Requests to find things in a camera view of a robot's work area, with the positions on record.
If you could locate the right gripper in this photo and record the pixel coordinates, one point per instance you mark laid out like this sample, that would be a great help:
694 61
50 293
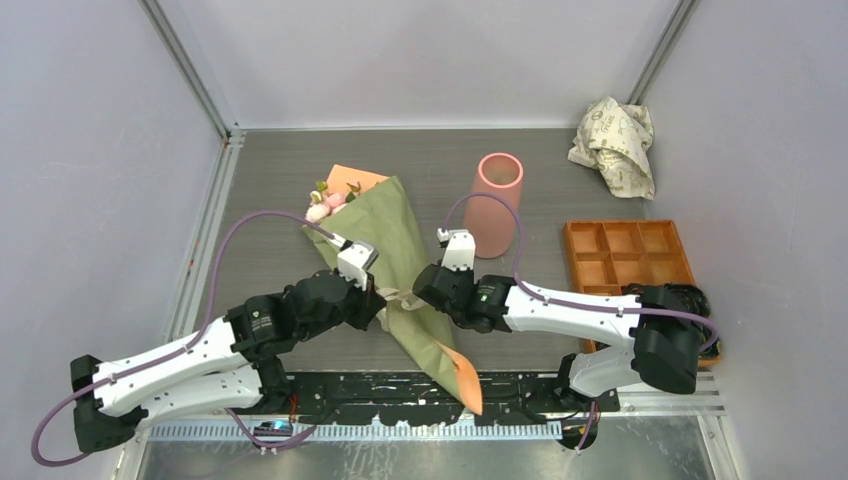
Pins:
468 273

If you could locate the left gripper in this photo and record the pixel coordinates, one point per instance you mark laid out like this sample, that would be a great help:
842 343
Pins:
369 301

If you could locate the cream printed ribbon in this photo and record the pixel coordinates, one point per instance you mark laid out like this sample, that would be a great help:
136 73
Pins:
400 309

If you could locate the green orange flower bouquet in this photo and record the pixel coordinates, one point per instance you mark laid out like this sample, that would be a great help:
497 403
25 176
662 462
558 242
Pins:
375 208

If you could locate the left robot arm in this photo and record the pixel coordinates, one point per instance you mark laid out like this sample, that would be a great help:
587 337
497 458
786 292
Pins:
234 364

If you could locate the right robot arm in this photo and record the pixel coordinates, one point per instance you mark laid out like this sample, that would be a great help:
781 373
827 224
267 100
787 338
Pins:
644 342

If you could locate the pink cylindrical vase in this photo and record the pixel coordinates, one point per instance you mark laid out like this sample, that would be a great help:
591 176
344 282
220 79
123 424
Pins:
488 220

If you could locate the orange compartment tray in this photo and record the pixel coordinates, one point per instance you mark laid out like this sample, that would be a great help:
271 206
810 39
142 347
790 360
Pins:
605 255

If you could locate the dark patterned rolled tie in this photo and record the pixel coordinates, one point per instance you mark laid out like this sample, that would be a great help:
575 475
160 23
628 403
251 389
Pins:
690 297

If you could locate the crumpled printed paper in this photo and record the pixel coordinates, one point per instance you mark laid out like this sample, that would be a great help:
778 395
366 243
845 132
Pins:
614 139

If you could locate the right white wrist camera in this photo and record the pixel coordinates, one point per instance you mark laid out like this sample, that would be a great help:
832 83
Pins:
459 248

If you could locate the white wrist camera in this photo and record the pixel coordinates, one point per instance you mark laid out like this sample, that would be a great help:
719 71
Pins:
459 248
354 260

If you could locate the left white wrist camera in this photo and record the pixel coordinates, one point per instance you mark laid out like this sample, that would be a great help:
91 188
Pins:
354 260

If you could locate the aluminium frame rail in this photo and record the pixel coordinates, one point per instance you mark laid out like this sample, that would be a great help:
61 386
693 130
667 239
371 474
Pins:
202 253

